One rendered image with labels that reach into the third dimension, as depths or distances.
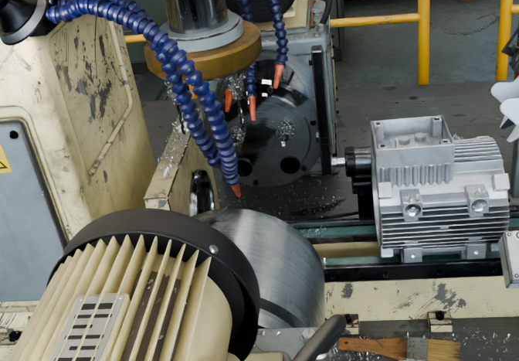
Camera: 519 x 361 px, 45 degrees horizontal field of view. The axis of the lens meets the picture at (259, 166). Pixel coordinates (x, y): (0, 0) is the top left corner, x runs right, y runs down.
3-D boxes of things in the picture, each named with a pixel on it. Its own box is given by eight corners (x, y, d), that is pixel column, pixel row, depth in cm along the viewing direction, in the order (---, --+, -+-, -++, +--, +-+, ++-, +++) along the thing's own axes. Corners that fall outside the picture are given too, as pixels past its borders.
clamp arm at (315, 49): (319, 176, 122) (307, 51, 109) (319, 168, 124) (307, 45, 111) (337, 175, 121) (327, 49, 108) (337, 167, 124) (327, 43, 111)
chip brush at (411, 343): (337, 355, 108) (337, 352, 108) (340, 334, 112) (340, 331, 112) (463, 367, 103) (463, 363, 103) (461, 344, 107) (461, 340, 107)
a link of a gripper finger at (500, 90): (472, 106, 97) (509, 58, 91) (506, 120, 98) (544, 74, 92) (475, 117, 95) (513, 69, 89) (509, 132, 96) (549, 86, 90)
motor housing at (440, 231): (382, 280, 106) (378, 185, 96) (372, 213, 122) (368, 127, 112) (506, 273, 103) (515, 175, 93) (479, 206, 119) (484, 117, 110)
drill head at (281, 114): (206, 214, 130) (184, 105, 117) (231, 122, 164) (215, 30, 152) (328, 208, 126) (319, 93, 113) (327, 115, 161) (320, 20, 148)
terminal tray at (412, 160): (377, 189, 101) (375, 151, 98) (371, 156, 110) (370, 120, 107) (453, 185, 100) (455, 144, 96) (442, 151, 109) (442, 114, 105)
